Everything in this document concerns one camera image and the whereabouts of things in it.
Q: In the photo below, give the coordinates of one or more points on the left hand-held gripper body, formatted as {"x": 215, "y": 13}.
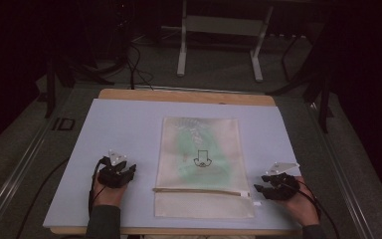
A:
{"x": 112, "y": 177}

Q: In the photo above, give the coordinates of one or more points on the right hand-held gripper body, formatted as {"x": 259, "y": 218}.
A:
{"x": 283, "y": 187}

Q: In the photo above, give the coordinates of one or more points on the clear ziplock plastic bag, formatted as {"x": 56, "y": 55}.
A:
{"x": 202, "y": 195}

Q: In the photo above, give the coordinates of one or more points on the person's left hand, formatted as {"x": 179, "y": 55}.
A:
{"x": 107, "y": 195}

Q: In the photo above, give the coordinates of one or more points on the light blue table mat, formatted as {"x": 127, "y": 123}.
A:
{"x": 126, "y": 132}

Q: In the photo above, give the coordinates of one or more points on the green garment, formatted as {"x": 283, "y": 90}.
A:
{"x": 209, "y": 172}

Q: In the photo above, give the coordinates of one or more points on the wooden table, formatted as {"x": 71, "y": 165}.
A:
{"x": 185, "y": 96}

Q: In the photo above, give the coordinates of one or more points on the black tripod stand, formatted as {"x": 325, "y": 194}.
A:
{"x": 79, "y": 71}

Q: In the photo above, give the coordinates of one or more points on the black metal stand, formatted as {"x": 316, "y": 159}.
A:
{"x": 318, "y": 86}

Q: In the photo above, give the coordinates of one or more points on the white metal stand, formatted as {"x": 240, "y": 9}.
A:
{"x": 219, "y": 25}

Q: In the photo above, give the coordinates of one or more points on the metal floor rail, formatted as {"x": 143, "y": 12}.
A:
{"x": 13, "y": 179}
{"x": 341, "y": 169}

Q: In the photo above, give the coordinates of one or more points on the black rectangular floor frame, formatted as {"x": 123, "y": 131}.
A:
{"x": 64, "y": 124}

